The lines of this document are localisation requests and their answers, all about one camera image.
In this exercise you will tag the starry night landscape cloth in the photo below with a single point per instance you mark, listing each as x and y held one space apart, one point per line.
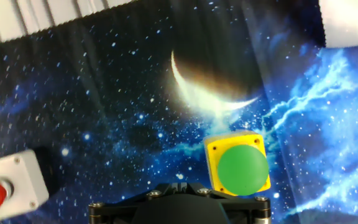
104 109

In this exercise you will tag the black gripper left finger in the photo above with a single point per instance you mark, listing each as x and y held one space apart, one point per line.
117 208

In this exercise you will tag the white box red mushroom button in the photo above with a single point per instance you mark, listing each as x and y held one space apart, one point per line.
23 183

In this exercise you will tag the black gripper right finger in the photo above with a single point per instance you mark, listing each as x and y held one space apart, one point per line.
244 207

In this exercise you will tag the yellow box large green button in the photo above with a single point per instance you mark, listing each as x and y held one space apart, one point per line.
241 168

